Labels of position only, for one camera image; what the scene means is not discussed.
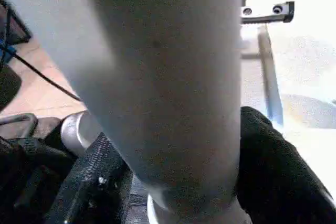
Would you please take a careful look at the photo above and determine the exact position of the black wire frame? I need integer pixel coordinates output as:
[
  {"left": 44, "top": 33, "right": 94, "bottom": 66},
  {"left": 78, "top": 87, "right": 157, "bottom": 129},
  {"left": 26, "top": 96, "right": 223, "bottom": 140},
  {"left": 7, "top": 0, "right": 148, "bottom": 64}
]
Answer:
[{"left": 0, "top": 0, "right": 33, "bottom": 45}]

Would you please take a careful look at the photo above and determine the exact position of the thin black cable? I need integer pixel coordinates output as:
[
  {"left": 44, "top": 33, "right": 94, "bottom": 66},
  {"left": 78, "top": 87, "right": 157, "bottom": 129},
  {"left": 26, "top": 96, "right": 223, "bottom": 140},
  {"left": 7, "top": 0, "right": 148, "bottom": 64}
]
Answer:
[{"left": 12, "top": 52, "right": 83, "bottom": 102}]

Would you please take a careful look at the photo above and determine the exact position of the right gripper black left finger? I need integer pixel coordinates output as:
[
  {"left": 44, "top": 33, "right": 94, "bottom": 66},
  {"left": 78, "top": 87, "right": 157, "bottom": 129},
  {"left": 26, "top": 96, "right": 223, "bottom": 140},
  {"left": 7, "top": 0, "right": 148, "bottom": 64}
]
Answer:
[{"left": 51, "top": 132, "right": 133, "bottom": 224}]

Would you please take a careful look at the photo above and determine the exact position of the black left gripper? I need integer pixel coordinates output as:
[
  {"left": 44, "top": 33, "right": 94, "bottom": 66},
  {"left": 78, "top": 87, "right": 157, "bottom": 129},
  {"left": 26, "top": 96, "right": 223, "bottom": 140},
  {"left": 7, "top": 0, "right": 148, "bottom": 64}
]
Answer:
[{"left": 240, "top": 0, "right": 295, "bottom": 25}]

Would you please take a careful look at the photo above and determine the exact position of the white plastic table leg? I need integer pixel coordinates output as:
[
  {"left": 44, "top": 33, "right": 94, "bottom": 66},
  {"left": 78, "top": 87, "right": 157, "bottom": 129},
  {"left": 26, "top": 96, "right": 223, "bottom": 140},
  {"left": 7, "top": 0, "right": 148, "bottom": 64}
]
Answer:
[{"left": 0, "top": 0, "right": 246, "bottom": 219}]

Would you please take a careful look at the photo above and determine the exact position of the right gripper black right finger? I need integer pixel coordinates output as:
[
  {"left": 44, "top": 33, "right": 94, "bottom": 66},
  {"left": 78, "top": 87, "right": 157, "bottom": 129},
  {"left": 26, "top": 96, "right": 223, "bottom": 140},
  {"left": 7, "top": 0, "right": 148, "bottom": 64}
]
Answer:
[{"left": 237, "top": 105, "right": 336, "bottom": 224}]

